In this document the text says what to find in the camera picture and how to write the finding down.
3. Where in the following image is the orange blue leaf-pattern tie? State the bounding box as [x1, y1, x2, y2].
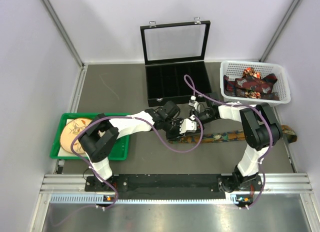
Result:
[168, 125, 298, 144]

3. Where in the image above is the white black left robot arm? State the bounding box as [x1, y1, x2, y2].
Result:
[73, 101, 197, 191]

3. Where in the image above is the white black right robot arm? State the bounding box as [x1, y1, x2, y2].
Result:
[189, 97, 283, 193]

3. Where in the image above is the dark red patterned tie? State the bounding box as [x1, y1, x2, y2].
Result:
[223, 73, 279, 100]

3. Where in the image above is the green plastic tray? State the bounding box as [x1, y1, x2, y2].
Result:
[49, 113, 130, 161]

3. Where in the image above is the red floral rolled tie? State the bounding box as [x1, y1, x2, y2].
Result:
[242, 67, 261, 79]

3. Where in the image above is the white perforated plastic basket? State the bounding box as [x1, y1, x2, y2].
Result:
[220, 60, 291, 107]

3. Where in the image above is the black glass-lid storage case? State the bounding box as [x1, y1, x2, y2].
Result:
[140, 17, 212, 107]

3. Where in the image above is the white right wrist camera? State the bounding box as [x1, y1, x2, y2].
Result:
[188, 95, 200, 111]

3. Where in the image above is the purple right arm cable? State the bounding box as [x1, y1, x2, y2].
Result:
[183, 74, 273, 210]

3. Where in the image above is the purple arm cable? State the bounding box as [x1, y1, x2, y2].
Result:
[70, 116, 204, 212]
[183, 74, 273, 210]

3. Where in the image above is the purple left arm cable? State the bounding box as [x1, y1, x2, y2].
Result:
[70, 116, 204, 212]

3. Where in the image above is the aluminium frame rail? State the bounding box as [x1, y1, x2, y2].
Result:
[40, 173, 313, 194]

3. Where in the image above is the grey slotted cable duct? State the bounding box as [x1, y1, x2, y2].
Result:
[49, 192, 244, 205]

